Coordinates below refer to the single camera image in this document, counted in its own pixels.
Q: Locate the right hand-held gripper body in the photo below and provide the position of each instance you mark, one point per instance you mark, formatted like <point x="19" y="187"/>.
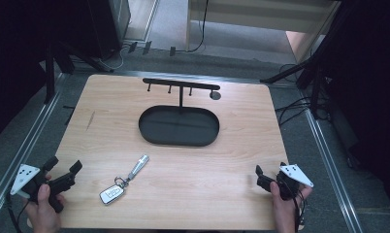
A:
<point x="293" y="181"/>

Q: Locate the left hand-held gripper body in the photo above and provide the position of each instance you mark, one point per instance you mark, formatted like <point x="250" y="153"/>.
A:
<point x="58" y="184"/>

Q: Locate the black key rack with tray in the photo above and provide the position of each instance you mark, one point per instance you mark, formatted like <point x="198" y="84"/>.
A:
<point x="178" y="126"/>

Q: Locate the person's right hand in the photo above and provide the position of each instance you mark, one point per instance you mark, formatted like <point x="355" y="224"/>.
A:
<point x="285" y="210"/>

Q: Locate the person's left hand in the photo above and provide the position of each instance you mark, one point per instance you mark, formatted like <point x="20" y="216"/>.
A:
<point x="42" y="210"/>

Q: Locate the black round table grommet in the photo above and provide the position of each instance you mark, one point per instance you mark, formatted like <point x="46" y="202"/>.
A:
<point x="215" y="95"/>

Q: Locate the black tripod stand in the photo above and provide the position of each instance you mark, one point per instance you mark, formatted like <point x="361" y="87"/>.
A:
<point x="308" y="69"/>
<point x="70" y="56"/>

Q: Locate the dark cabinet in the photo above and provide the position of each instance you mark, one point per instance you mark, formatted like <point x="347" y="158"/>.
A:
<point x="110" y="22"/>

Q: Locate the white desk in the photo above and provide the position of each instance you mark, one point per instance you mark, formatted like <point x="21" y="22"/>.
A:
<point x="248" y="14"/>

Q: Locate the metal frame rail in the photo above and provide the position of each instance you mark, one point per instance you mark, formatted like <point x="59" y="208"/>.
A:
<point x="25" y="142"/>
<point x="333" y="168"/>

